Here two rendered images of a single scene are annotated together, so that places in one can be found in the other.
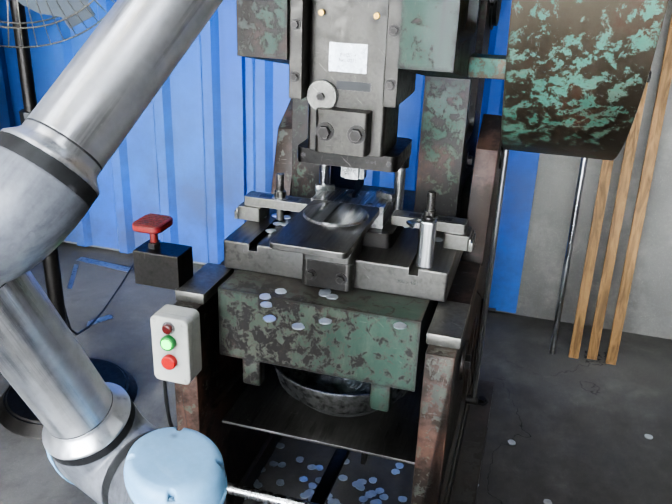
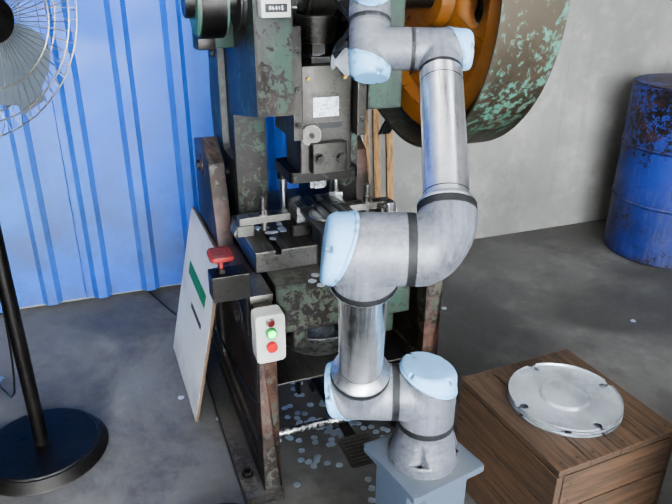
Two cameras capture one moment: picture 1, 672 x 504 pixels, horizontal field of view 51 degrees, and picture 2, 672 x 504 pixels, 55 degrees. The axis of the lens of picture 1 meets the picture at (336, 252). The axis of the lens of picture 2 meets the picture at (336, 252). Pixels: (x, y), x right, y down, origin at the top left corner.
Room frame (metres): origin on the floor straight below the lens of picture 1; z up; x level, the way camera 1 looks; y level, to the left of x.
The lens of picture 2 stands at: (-0.08, 0.97, 1.42)
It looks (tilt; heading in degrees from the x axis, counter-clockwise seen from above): 24 degrees down; 324
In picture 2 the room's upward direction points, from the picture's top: straight up
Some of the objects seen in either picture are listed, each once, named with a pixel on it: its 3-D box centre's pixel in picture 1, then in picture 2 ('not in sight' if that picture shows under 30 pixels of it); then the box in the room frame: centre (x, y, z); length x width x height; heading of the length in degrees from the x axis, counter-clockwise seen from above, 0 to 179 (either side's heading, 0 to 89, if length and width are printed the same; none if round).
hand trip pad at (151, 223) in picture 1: (153, 238); (220, 265); (1.26, 0.35, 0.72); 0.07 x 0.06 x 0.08; 164
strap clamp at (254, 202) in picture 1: (276, 196); (260, 213); (1.43, 0.13, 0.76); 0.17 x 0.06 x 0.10; 74
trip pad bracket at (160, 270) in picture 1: (165, 289); (230, 301); (1.25, 0.33, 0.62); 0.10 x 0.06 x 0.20; 74
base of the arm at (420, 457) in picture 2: not in sight; (424, 436); (0.68, 0.18, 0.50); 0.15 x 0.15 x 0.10
